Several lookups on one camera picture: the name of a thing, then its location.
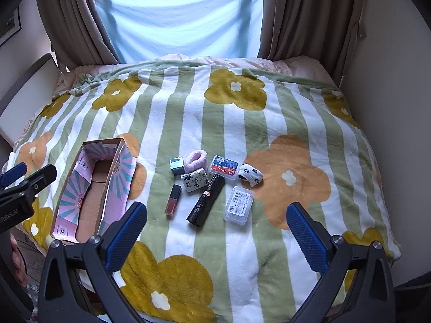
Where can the person's left hand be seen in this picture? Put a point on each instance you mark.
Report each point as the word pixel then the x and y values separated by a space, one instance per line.
pixel 17 259

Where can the pink fluffy sock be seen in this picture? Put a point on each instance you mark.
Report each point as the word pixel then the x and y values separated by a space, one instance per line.
pixel 193 162

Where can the small dark teal box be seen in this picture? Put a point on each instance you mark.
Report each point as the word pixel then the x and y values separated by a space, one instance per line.
pixel 176 167

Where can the clear floss box red label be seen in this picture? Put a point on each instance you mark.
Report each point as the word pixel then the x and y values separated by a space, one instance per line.
pixel 224 168

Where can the white bed headboard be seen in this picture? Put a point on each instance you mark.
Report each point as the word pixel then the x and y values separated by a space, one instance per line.
pixel 27 87

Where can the red lip gloss tube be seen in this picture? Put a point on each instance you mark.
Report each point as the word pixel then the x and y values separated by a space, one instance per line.
pixel 172 202

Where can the framed wall picture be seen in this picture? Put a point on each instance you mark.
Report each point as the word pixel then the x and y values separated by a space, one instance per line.
pixel 8 27

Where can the wall curtain hook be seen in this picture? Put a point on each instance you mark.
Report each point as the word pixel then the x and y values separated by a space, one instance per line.
pixel 361 33

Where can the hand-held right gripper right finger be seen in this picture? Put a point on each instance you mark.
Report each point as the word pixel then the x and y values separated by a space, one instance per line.
pixel 306 239

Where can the light blue window cloth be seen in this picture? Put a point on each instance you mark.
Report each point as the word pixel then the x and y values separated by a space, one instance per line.
pixel 175 16

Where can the beige curtain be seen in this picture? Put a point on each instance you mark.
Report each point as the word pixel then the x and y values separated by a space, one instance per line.
pixel 303 16
pixel 74 23

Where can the white panda print sock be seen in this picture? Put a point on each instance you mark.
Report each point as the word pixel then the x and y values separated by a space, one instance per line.
pixel 251 175

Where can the floral print tissue packet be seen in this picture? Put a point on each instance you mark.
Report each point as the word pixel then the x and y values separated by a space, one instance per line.
pixel 193 180

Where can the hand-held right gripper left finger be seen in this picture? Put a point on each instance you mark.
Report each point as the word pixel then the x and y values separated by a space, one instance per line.
pixel 126 239

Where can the clear plastic box white label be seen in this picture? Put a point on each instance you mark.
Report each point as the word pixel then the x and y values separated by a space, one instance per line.
pixel 239 205

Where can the cardboard box with pink lining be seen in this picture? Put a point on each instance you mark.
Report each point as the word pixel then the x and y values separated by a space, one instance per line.
pixel 97 181

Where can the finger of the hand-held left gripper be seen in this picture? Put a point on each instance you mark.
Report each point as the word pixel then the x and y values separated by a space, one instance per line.
pixel 13 172
pixel 40 176

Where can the black trash bag roll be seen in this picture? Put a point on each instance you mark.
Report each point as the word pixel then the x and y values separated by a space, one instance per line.
pixel 205 202

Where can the striped flower print blanket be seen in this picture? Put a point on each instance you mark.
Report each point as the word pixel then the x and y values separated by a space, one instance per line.
pixel 219 124

